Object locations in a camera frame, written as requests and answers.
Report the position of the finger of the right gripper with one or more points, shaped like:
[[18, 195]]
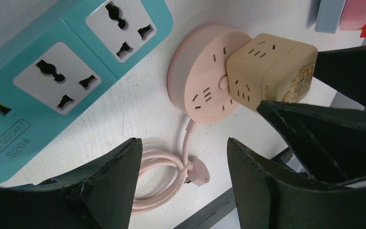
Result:
[[345, 71], [330, 143]]

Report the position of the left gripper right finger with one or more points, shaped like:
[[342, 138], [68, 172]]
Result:
[[271, 196]]

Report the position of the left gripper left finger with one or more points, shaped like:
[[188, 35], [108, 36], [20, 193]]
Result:
[[96, 195]]

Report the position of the pink power strip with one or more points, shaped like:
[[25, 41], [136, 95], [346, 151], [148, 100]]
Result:
[[353, 17]]

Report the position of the beige cube adapter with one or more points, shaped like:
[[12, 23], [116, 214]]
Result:
[[271, 68]]

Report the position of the teal power strip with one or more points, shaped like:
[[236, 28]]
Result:
[[58, 66]]

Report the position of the light blue power strip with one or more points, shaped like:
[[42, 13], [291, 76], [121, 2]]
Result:
[[325, 15]]

